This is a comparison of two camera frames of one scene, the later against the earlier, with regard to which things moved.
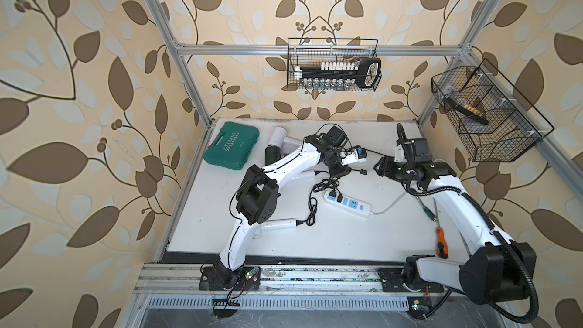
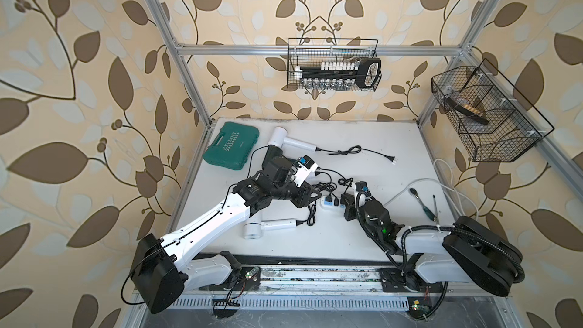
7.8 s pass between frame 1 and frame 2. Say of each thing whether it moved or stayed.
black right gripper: moved
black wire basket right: stayed
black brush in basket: stayed
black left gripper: moved
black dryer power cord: stayed
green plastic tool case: stayed
